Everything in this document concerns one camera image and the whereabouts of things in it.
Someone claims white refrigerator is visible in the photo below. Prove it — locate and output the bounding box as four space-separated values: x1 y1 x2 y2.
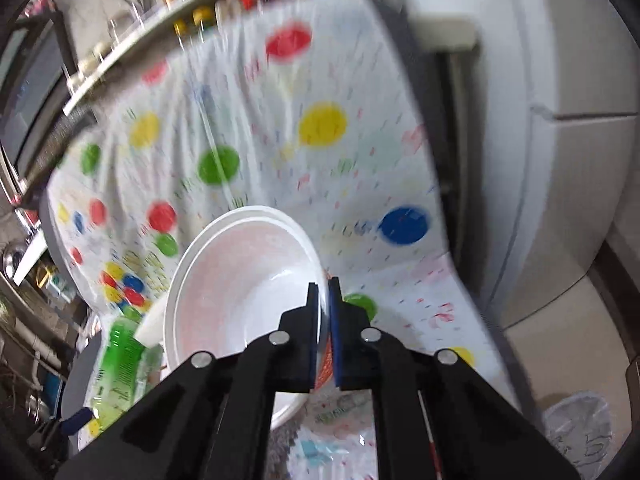
390 0 640 331

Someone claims white disposable bowl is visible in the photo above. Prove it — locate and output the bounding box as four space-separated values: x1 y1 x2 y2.
162 205 331 431

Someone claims clear plastic trash bag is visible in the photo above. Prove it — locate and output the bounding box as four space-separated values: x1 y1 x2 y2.
542 392 613 480

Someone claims green plastic bottle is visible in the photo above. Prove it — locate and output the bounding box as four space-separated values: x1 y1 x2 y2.
87 317 163 436

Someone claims row of condiment bottles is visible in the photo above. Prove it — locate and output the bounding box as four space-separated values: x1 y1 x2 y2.
75 0 281 76

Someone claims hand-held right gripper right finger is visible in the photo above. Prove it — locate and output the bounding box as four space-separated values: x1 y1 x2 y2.
327 277 581 480

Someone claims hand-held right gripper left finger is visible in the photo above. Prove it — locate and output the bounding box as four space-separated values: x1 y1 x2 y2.
52 283 321 480

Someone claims shelf with bottles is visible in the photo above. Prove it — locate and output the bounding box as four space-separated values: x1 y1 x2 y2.
62 0 271 116

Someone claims white carton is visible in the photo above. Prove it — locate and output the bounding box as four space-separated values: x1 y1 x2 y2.
132 297 168 348

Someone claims white cloth with coloured dots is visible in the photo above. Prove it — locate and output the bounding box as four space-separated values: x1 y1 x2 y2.
37 0 543 480

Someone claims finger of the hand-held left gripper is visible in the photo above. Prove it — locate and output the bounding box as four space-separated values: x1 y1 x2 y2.
59 406 94 437

